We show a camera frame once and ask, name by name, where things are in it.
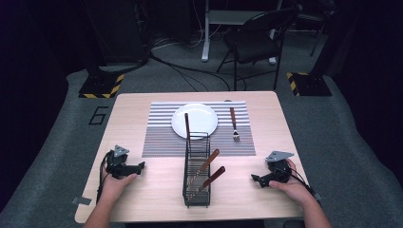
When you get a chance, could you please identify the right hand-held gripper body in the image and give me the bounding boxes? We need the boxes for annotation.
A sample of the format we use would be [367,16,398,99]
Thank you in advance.
[264,150,293,185]

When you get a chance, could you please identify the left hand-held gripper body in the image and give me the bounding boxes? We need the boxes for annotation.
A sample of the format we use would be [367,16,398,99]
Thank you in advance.
[106,144,138,180]

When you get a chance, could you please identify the person's left hand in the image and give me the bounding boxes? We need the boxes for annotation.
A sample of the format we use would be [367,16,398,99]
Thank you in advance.
[100,166,138,203]

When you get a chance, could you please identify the person's right hand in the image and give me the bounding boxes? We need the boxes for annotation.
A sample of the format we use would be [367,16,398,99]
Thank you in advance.
[268,158,314,204]

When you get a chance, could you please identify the grey striped placemat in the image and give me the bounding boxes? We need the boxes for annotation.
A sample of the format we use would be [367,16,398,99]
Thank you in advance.
[142,101,257,159]

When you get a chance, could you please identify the grey tape strip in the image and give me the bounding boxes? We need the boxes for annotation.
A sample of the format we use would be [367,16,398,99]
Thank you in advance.
[70,196,93,206]

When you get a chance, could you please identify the white round plate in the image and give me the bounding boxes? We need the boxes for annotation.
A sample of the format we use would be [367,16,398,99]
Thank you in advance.
[171,103,220,141]

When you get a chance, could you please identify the black folding chair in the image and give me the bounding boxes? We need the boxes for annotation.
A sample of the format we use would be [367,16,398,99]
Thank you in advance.
[216,5,302,92]

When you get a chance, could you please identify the dark stand column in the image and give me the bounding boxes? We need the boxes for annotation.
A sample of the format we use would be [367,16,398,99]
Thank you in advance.
[312,0,362,79]
[79,0,151,77]

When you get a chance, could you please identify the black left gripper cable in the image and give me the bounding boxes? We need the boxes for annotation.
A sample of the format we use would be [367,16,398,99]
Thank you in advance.
[95,150,115,204]

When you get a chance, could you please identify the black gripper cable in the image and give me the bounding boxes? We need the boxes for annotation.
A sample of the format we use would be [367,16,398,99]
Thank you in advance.
[284,164,323,201]
[95,150,115,204]

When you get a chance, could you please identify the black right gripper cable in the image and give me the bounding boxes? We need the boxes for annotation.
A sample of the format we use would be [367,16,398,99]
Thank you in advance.
[284,164,323,201]

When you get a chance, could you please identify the red-brown-handled utensil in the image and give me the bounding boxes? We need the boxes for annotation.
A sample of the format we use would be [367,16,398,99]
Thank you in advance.
[197,165,227,193]

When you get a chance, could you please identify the light brown-handled utensil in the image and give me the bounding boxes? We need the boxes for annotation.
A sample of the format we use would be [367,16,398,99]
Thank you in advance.
[189,148,221,187]

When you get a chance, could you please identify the wooden-handled metal fork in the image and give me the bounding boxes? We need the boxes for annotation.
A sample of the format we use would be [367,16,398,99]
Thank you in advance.
[229,106,241,143]

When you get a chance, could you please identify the dark brown-handled utensil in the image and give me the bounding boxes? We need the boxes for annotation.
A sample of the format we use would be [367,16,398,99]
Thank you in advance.
[183,112,191,141]

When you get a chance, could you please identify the black wire cutlery rack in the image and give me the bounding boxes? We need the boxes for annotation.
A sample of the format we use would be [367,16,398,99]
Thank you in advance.
[182,131,212,209]

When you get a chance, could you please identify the black yellow-striped base plate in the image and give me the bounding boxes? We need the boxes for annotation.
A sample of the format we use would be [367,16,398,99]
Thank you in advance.
[78,73,125,100]
[286,71,334,97]

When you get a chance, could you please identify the black floor cable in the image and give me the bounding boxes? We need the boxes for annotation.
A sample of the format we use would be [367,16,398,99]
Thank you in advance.
[148,50,232,93]

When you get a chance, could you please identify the white metal desk frame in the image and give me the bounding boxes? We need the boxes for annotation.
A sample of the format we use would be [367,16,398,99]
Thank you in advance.
[201,0,283,67]

